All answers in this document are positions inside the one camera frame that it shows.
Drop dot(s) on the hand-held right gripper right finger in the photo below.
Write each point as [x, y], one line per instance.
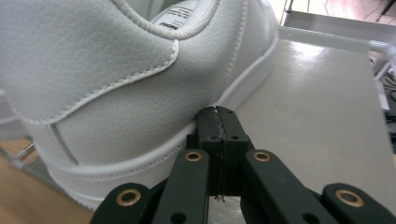
[235, 137]

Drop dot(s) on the white leather sneaker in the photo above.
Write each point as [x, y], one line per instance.
[124, 93]

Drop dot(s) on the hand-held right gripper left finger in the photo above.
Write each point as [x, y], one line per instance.
[209, 140]

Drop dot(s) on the metal two-tier shoe rack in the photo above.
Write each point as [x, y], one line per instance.
[311, 109]

